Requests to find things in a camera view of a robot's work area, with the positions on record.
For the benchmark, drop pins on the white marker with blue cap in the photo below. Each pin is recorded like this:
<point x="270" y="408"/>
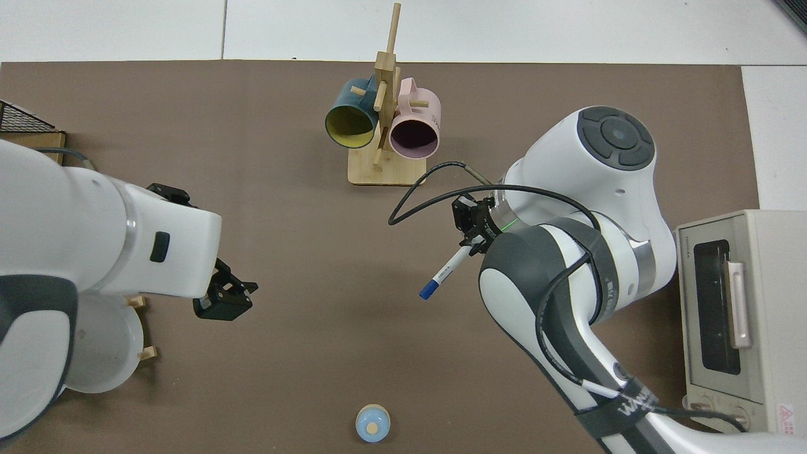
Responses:
<point x="443" y="272"/>

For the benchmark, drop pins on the wooden plate rack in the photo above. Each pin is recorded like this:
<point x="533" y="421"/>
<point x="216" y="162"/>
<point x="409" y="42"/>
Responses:
<point x="148" y="353"/>

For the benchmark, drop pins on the wooden cup stand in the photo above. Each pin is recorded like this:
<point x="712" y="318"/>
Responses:
<point x="386" y="171"/>

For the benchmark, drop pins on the brown table cloth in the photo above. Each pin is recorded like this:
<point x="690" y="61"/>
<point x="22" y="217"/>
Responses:
<point x="315" y="353"/>

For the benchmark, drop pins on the grey plate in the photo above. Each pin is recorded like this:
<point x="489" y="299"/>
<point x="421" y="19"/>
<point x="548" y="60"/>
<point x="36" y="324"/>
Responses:
<point x="107" y="347"/>

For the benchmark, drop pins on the pink mug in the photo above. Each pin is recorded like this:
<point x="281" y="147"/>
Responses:
<point x="419" y="104"/>

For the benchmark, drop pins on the teal mug with yellow inside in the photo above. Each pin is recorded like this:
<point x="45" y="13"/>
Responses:
<point x="353" y="101"/>

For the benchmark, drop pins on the pale toaster oven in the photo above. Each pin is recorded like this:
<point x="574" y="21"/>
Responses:
<point x="706" y="378"/>

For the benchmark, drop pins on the dark corner object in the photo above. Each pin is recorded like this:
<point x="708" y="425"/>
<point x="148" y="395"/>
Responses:
<point x="795" y="11"/>

